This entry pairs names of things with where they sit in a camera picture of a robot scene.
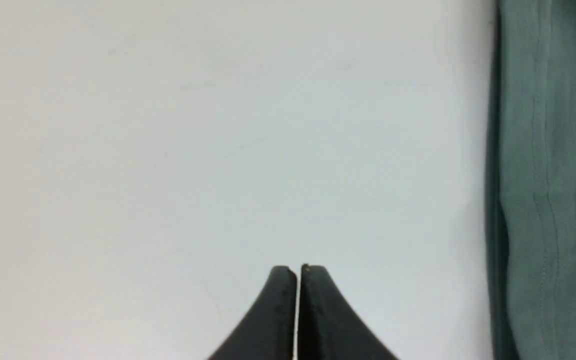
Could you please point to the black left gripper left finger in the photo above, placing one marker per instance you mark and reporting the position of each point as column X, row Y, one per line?
column 267, row 330

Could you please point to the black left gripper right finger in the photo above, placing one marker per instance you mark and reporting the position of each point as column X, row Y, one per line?
column 328, row 327

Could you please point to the green long-sleeve top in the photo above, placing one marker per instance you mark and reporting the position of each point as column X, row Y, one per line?
column 531, row 181

